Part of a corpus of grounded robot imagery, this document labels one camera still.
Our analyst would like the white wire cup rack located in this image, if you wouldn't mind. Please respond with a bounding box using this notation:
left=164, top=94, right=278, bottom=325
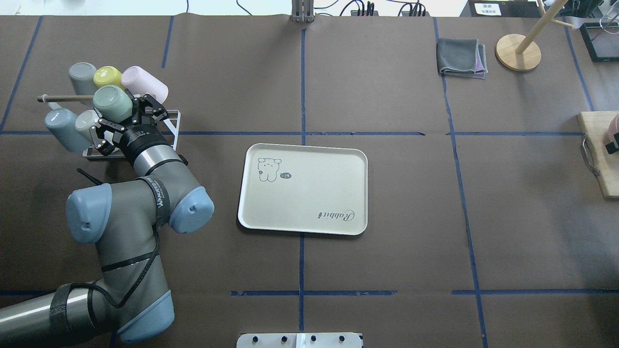
left=37, top=94, right=181, bottom=160

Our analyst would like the aluminium frame post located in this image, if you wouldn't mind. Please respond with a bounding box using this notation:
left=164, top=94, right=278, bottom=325
left=291, top=0, right=315, bottom=23

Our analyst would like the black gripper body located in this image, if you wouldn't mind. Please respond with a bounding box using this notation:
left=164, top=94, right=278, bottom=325
left=91, top=97, right=169, bottom=156

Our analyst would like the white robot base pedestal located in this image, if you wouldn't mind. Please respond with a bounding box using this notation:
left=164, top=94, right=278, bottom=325
left=236, top=332, right=364, bottom=348

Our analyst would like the beige cup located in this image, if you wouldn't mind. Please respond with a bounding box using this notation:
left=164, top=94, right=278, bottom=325
left=75, top=109, right=99, bottom=145

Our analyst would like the folded grey cloth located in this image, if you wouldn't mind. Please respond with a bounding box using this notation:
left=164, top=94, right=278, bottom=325
left=436, top=38, right=488, bottom=79

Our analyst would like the pink bowl under green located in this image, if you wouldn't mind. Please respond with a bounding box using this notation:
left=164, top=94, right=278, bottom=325
left=605, top=113, right=619, bottom=154

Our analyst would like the wooden cutting board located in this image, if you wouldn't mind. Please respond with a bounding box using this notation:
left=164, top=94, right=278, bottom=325
left=577, top=111, right=619, bottom=200

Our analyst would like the wooden mug tree stand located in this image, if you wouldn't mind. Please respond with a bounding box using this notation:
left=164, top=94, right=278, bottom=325
left=495, top=0, right=575, bottom=72

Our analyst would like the black box with label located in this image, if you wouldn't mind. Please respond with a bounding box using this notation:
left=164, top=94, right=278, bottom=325
left=460, top=0, right=542, bottom=18

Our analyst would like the grey cup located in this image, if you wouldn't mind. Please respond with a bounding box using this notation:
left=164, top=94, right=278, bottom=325
left=68, top=62, right=98, bottom=96

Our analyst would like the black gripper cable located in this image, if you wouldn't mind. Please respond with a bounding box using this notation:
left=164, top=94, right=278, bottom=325
left=76, top=168, right=161, bottom=309

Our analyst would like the green cup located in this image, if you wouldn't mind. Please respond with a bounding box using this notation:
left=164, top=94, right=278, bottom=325
left=93, top=85, right=133, bottom=123

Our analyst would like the yellow cup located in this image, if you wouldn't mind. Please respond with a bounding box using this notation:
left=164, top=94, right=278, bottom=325
left=93, top=66, right=124, bottom=89

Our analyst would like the beige rabbit tray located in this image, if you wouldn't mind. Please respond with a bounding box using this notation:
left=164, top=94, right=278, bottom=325
left=238, top=143, right=368, bottom=236

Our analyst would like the metal mirror tray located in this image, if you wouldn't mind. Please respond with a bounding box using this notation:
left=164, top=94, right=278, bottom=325
left=579, top=23, right=619, bottom=62

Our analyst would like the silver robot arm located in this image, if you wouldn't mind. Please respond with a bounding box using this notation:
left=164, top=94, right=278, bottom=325
left=1, top=93, right=214, bottom=348

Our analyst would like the pink cup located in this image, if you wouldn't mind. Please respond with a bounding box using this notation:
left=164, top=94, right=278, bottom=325
left=121, top=66, right=169, bottom=104

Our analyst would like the blue-grey cup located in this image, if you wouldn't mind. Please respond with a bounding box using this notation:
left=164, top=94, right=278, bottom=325
left=44, top=108, right=91, bottom=153

